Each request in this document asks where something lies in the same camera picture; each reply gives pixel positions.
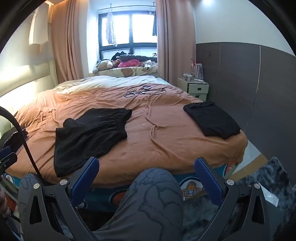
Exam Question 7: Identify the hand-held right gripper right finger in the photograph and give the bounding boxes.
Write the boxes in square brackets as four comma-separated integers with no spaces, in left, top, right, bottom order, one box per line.
[194,157,271,241]

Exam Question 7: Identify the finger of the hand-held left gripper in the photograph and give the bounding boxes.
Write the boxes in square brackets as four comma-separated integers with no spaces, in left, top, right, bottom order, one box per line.
[0,146,18,173]

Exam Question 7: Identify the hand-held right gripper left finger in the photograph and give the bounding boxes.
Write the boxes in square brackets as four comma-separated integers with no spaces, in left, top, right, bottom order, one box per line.
[18,157,100,241]

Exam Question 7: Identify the black pants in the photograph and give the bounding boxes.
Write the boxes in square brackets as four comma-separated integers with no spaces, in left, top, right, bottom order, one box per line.
[183,101,241,140]
[54,108,133,178]

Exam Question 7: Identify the folded black pants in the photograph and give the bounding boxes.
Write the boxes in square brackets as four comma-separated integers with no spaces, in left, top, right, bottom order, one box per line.
[183,101,241,140]

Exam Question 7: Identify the cartoon print bed sheet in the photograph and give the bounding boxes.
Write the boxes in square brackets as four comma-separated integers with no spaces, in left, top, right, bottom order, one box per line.
[5,161,238,209]

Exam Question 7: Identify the black bag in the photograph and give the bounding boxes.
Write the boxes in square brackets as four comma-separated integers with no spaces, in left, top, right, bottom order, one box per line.
[0,127,28,151]

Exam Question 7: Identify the person's left leg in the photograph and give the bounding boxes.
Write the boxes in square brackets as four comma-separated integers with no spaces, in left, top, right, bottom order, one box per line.
[18,173,43,204]

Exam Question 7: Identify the grey fluffy rug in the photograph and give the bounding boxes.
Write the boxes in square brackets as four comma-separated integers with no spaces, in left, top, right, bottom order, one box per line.
[183,157,290,241]

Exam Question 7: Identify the grey patterned blanket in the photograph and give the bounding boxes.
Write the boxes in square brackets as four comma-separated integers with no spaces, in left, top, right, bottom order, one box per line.
[92,168,184,241]

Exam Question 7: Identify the orange blanket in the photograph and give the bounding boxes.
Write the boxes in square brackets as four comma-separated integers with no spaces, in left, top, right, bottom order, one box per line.
[7,81,248,186]

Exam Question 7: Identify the cream padded headboard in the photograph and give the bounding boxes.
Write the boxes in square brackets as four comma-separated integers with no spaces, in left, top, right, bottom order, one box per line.
[0,61,57,137]

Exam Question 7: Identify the pale green nightstand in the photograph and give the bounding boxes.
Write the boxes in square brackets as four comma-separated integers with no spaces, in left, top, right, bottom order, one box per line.
[177,77,210,101]

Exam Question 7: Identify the white power strip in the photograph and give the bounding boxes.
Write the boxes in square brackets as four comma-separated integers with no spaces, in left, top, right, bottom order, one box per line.
[184,74,208,84]

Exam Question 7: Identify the striped paper bag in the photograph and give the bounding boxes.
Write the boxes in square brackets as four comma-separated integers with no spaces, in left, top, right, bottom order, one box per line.
[191,59,205,81]

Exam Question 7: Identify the bear print pillow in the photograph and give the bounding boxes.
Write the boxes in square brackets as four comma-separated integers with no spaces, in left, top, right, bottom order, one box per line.
[89,66,158,78]

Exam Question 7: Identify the white brown plush toy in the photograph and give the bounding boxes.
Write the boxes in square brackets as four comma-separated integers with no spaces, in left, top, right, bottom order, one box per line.
[92,60,114,73]

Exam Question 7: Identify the pink cloth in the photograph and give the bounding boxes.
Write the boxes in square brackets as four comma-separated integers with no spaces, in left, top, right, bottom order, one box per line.
[118,59,140,68]

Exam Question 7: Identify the pink curtain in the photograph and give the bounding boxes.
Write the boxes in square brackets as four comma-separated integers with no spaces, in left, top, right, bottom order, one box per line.
[155,0,197,85]
[50,0,93,82]

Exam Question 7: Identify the hanging white garment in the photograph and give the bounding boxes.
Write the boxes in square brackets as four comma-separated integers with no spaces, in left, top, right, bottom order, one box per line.
[29,5,50,51]

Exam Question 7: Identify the hanging light garment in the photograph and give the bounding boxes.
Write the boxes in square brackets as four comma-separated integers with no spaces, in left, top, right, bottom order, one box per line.
[106,11,117,47]

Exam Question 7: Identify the black framed window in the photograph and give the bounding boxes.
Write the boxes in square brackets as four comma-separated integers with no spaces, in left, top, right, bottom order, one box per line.
[98,9,158,62]

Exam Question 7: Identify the black cable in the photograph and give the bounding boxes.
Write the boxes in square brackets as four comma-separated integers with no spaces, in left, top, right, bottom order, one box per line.
[0,107,43,183]

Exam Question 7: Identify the black cables with rectangular frames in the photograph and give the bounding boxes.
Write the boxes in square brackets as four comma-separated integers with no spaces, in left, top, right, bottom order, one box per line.
[124,85,167,98]

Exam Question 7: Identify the clothes rail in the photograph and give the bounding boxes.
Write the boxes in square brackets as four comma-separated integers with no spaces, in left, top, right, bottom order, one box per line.
[98,4,156,13]

